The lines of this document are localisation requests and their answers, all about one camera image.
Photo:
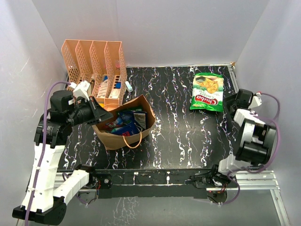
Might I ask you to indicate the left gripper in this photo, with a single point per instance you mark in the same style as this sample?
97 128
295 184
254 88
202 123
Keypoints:
98 114

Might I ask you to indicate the blue snack packet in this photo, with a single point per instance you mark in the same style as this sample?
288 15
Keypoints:
131 123

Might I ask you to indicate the brown paper bag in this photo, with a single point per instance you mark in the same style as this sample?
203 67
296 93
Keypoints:
131 123

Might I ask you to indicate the green Chuba chips bag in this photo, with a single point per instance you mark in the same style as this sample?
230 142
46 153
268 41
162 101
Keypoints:
207 92

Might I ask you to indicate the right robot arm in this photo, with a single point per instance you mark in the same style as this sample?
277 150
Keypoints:
254 144

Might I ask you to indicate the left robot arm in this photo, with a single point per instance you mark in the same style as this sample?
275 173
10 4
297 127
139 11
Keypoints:
43 203

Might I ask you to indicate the snack packets inside bag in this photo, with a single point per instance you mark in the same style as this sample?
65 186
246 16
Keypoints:
113 124

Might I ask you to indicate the white label cards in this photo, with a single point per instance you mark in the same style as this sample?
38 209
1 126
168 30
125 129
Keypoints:
109 89

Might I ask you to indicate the small white blue stapler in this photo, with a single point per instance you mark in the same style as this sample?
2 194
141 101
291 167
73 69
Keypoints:
128 87

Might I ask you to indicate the orange plastic file organizer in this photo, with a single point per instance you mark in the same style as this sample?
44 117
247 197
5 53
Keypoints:
91 60

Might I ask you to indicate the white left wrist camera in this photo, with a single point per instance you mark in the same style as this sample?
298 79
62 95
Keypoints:
81 90

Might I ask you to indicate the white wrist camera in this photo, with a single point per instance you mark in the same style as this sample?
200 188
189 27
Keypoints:
81 90
256 100

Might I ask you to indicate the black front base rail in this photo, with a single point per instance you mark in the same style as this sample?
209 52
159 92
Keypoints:
115 183

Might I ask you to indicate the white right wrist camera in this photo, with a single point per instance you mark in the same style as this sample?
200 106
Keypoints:
256 100

